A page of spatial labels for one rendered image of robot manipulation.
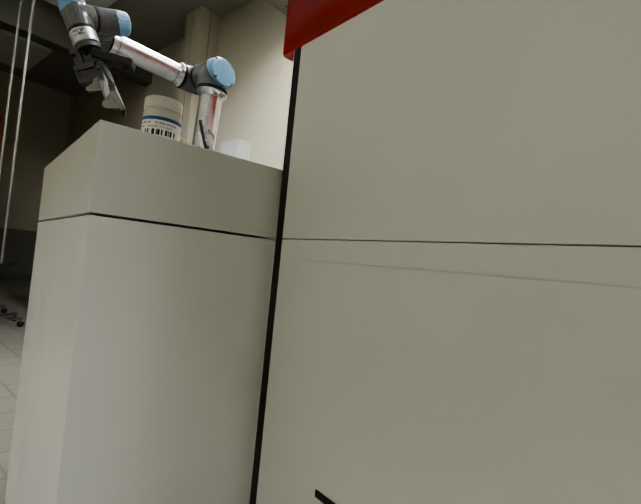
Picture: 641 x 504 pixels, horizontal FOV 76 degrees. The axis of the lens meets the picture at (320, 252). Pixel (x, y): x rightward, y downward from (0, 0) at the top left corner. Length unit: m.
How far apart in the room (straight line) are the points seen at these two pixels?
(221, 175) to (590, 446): 0.67
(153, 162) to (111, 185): 0.08
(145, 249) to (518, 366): 0.58
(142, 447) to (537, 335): 0.64
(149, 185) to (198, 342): 0.29
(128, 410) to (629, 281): 0.71
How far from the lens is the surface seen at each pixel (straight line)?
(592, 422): 0.51
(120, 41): 1.73
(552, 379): 0.51
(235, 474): 0.94
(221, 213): 0.79
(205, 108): 1.68
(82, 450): 0.79
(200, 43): 5.34
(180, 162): 0.77
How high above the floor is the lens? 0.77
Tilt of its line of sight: 2 degrees up
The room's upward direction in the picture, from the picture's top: 6 degrees clockwise
